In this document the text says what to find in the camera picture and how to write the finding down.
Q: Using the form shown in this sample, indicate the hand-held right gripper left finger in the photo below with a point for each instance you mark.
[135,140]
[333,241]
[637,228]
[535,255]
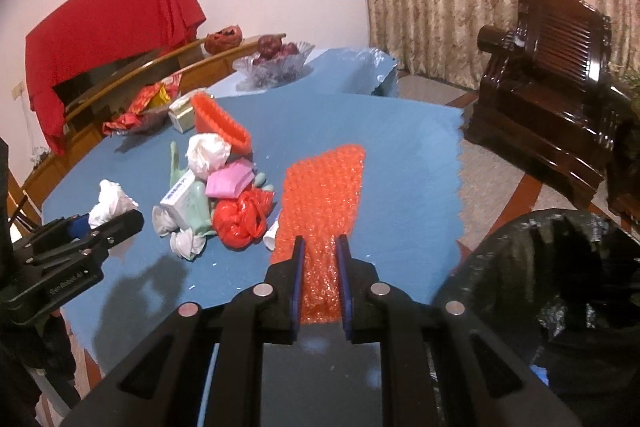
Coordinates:
[298,267]

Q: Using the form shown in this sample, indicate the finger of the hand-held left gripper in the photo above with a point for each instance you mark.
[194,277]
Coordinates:
[117,229]
[75,227]

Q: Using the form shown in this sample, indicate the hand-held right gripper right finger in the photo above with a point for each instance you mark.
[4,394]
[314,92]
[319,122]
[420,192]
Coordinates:
[344,277]

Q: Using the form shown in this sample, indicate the white tissue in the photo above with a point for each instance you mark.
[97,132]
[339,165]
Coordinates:
[162,222]
[207,154]
[112,199]
[187,244]

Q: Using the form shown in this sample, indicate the white box with blue print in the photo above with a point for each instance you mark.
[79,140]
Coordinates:
[176,192]

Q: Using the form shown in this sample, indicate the orange bubble wrap sheet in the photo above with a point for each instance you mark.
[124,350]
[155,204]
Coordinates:
[320,192]

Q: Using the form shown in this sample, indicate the bin with black bag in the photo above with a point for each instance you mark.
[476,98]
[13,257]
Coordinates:
[500,267]

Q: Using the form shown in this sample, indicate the white paper cup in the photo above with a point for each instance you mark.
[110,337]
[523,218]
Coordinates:
[270,237]

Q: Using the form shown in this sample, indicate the wooden chair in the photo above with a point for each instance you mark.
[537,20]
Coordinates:
[22,207]

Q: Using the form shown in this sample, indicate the red plastic bag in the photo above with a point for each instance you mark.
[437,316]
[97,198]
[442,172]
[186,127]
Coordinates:
[240,219]

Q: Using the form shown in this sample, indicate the green rubber glove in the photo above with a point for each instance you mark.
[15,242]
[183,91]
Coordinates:
[195,212]

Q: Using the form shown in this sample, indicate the glass dish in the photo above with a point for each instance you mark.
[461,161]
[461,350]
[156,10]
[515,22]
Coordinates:
[150,123]

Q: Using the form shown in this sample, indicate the pink packet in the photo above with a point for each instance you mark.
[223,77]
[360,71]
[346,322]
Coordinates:
[227,181]

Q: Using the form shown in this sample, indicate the pile of red snack packets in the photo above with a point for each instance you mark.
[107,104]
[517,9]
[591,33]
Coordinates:
[142,104]

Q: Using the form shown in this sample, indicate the gold tissue box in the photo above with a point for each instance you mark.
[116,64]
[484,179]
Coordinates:
[180,117]

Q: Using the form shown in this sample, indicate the orange plastic basket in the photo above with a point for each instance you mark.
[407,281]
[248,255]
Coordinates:
[220,122]

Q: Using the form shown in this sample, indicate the dark television screen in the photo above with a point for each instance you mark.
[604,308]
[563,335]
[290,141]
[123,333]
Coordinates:
[100,74]

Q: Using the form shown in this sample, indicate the glass fruit bowl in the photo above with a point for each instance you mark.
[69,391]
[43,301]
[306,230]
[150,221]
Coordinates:
[272,69]

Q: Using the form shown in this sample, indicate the red cloth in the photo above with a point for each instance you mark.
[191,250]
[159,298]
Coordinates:
[110,17]

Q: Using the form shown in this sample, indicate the small dark red fruit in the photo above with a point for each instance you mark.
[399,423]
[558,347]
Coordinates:
[290,50]

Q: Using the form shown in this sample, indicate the red crumpled bag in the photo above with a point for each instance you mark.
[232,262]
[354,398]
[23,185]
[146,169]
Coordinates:
[223,39]

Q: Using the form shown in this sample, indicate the large dark red fruit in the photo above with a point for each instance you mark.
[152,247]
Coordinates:
[270,46]

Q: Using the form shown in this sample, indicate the dark wooden armchair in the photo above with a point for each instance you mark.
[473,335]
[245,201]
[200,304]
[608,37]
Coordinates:
[550,72]

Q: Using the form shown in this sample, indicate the white wall socket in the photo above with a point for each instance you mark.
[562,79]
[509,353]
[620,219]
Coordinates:
[18,91]

